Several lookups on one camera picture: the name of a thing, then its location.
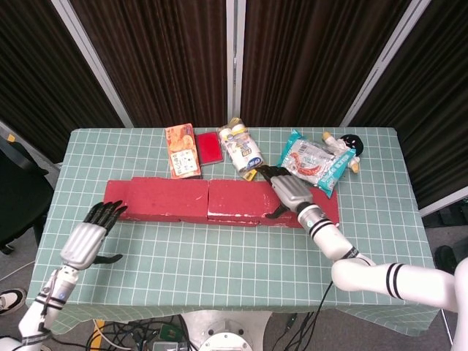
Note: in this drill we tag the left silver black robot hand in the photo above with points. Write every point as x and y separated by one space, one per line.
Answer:
82 245

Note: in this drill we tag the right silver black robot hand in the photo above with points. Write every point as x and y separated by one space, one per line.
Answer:
292 192

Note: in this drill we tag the red foam brick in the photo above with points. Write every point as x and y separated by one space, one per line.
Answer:
113 192
194 220
164 197
237 197
325 208

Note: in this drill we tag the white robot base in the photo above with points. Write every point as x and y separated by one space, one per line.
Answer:
226 329

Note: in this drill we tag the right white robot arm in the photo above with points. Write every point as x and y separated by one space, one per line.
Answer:
365 278

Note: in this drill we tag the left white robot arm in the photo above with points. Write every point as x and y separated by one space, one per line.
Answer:
47 300

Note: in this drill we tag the teal snack bag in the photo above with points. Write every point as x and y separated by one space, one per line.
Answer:
314 161

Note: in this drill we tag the white yellow snack bag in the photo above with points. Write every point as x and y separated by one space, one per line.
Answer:
243 150

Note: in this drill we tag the black haired plush doll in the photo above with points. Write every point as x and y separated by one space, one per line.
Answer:
351 142

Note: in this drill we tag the white black sneaker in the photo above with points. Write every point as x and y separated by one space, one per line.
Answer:
12 301

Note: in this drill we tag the red stamp pad case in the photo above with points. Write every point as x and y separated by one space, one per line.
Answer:
210 148

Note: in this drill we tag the green checked tablecloth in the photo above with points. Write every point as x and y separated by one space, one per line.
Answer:
201 263

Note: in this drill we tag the orange cracker box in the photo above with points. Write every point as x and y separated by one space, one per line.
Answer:
183 153

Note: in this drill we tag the green circuit board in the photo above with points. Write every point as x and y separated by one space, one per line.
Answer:
170 332

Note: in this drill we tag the grey panel with yellow sticker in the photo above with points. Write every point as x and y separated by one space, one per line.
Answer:
7 131

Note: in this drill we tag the black shoe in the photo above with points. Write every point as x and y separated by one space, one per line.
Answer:
446 257

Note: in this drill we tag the dark partition screen grey frame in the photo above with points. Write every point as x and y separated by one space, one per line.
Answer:
438 91
36 55
164 55
311 55

